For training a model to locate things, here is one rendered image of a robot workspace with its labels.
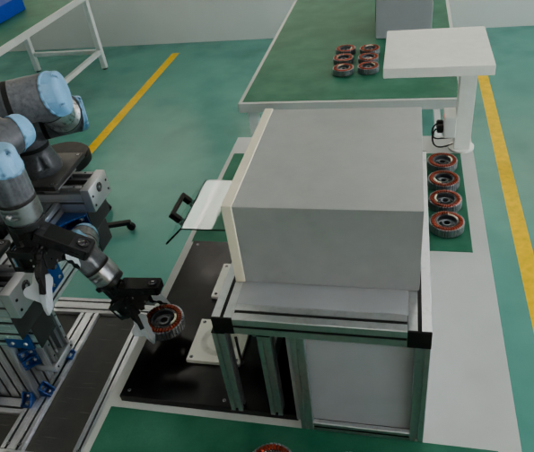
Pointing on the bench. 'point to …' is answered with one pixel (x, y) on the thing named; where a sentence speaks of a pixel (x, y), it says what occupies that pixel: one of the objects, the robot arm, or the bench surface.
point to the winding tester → (329, 199)
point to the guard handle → (179, 206)
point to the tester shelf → (331, 308)
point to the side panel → (362, 387)
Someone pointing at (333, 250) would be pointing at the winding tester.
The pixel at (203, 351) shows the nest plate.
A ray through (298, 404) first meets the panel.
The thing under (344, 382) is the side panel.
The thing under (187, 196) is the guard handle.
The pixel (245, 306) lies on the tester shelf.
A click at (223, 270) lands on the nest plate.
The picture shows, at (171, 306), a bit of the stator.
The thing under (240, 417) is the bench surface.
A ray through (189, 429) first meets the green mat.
